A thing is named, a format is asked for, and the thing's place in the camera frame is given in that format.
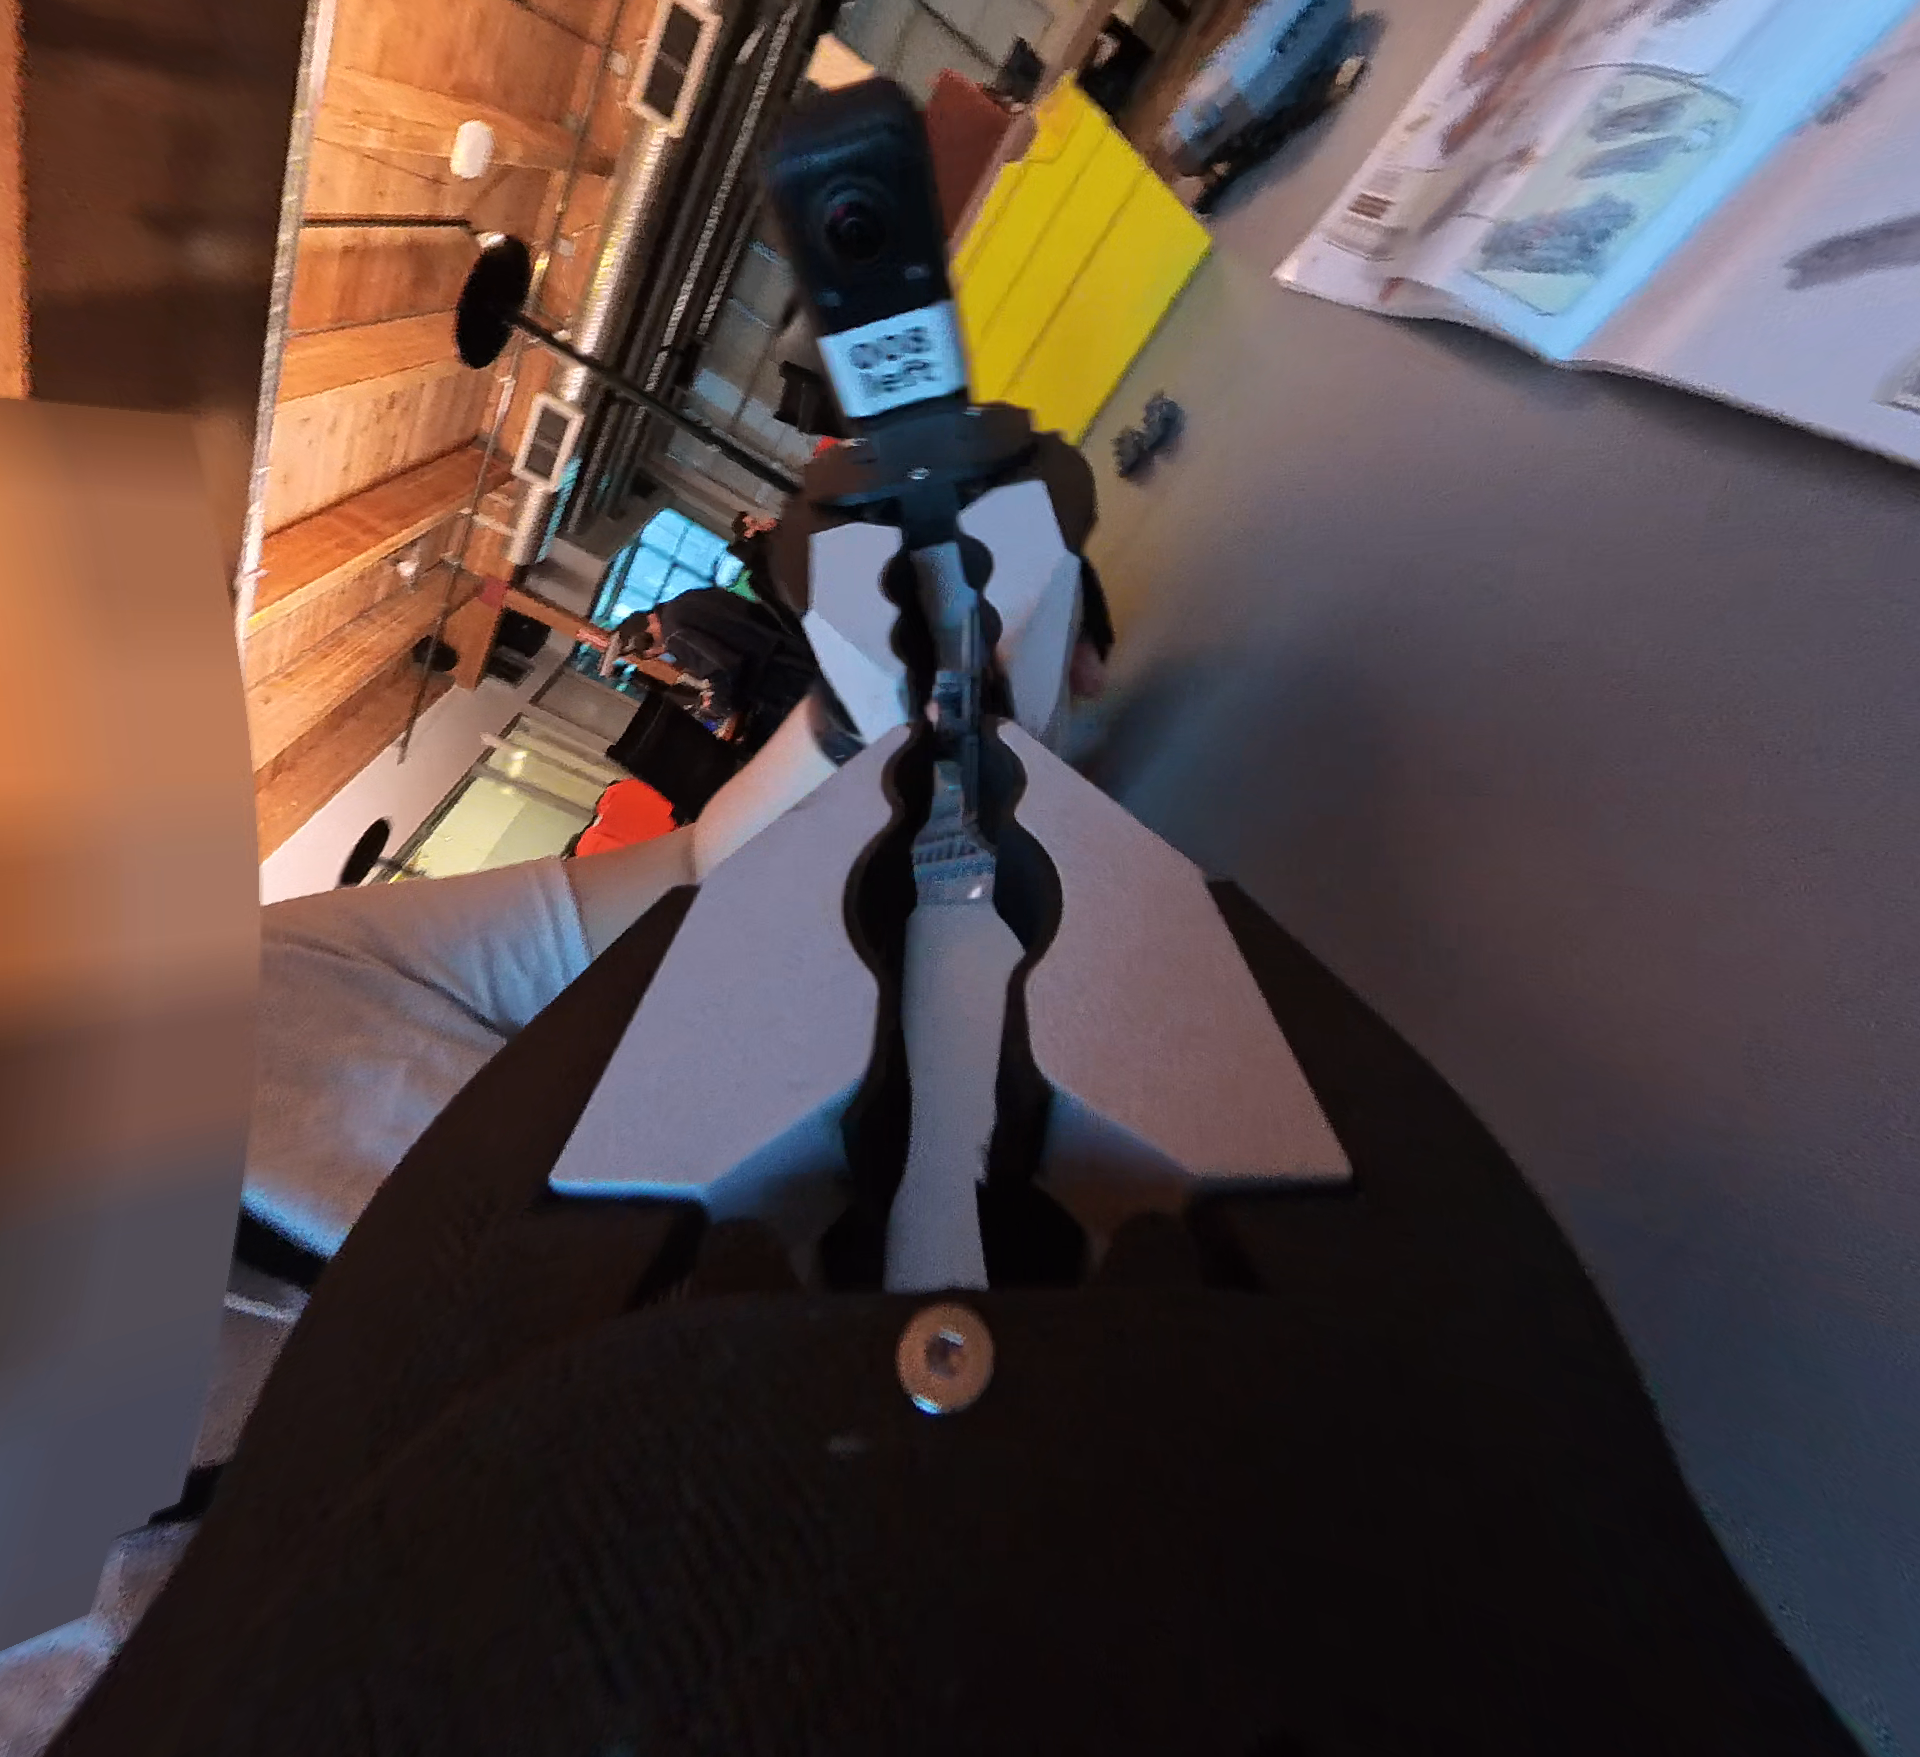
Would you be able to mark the person's left hand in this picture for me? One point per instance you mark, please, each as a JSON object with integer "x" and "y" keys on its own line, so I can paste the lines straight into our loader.
{"x": 1087, "y": 675}

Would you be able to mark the person's left forearm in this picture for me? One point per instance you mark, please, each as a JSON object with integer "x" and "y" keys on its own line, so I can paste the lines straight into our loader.
{"x": 720, "y": 828}

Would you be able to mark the black floor lamp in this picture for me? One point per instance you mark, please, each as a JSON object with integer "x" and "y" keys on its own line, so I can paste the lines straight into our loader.
{"x": 488, "y": 296}

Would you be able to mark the person's pale shirt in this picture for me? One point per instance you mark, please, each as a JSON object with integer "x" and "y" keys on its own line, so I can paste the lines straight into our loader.
{"x": 391, "y": 1007}

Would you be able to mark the metal air duct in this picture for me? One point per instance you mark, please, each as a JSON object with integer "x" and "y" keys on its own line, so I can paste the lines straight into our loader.
{"x": 705, "y": 137}

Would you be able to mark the white air vent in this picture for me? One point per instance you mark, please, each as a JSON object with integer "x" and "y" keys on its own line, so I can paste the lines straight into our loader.
{"x": 673, "y": 63}
{"x": 548, "y": 455}

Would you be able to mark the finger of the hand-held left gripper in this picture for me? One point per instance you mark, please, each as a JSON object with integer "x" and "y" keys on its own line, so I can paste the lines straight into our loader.
{"x": 1036, "y": 602}
{"x": 856, "y": 617}

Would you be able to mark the brown desk partition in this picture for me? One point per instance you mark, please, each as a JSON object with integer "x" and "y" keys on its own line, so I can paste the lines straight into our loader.
{"x": 974, "y": 137}

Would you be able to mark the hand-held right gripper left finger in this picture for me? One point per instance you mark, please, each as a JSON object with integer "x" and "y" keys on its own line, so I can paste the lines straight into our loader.
{"x": 720, "y": 1037}

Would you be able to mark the grey track link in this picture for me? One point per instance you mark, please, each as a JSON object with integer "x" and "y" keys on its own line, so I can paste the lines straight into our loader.
{"x": 1153, "y": 434}
{"x": 953, "y": 858}

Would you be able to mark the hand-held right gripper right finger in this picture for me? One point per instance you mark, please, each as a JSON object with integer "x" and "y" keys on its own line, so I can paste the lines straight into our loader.
{"x": 1185, "y": 1037}

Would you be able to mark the yellow plastic bin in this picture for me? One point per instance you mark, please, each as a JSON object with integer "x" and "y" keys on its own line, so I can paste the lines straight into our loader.
{"x": 1079, "y": 274}

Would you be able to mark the grey orange toy robot model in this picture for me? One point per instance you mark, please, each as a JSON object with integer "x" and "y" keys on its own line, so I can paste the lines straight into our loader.
{"x": 1276, "y": 63}

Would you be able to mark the open instruction booklet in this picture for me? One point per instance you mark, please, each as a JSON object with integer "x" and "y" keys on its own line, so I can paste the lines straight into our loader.
{"x": 1651, "y": 107}

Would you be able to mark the white ceiling light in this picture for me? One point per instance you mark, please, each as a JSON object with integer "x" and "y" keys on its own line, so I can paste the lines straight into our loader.
{"x": 473, "y": 149}

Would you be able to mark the grey desk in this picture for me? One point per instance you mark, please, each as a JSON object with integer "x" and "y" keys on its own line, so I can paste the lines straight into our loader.
{"x": 1502, "y": 811}

